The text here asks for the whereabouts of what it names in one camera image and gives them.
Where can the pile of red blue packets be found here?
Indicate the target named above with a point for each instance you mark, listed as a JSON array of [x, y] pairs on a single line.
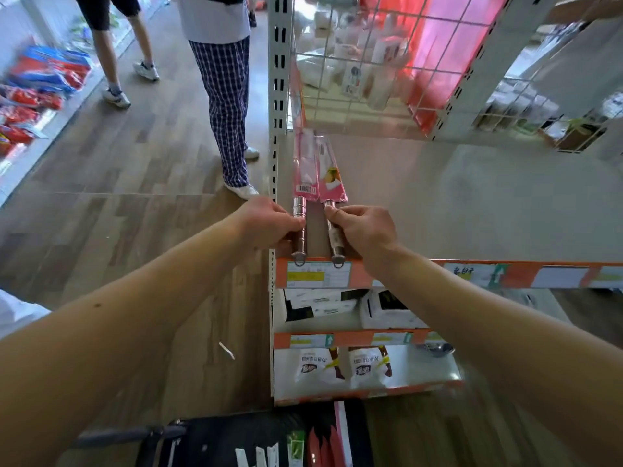
[[39, 92]]

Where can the group of white bottles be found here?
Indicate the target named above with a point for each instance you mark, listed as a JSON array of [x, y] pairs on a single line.
[[360, 58]]

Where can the steel tool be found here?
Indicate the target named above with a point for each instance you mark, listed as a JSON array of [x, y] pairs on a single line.
[[330, 170], [305, 165]]

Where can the person's right hand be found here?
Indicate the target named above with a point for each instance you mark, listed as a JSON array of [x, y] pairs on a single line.
[[370, 233]]

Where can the white and black box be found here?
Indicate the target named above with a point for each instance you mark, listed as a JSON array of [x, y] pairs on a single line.
[[316, 303], [389, 311]]

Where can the white green price label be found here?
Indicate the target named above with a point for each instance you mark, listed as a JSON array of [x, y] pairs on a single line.
[[474, 275]]

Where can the person's white clothing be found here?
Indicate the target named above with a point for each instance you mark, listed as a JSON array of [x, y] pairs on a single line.
[[19, 311]]

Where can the brown cardboard box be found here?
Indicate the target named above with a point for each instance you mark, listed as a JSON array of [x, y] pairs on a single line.
[[574, 136]]

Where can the person's left hand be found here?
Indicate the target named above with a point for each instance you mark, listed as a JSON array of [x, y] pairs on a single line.
[[263, 222]]

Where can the black shopping basket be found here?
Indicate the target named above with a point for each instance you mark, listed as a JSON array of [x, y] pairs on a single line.
[[233, 440]]

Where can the yellow white price label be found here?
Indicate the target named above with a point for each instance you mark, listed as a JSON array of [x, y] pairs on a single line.
[[319, 274]]

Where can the person's right fingers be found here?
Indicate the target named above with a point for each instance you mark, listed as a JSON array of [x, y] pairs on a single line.
[[338, 219]]

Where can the white snack bag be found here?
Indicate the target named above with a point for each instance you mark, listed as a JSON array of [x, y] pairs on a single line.
[[367, 367], [316, 367]]

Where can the person's left forearm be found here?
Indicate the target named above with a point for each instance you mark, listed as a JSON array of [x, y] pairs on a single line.
[[121, 330]]

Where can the white metal shelf unit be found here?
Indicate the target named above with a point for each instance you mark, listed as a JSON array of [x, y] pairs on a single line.
[[438, 204]]

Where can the person's right forearm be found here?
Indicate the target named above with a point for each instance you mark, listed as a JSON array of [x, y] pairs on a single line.
[[496, 335]]

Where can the person's left fingers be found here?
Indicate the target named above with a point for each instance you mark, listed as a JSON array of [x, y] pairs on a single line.
[[292, 221]]

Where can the red packets in basket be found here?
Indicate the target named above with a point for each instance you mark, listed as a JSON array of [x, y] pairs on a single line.
[[325, 447]]

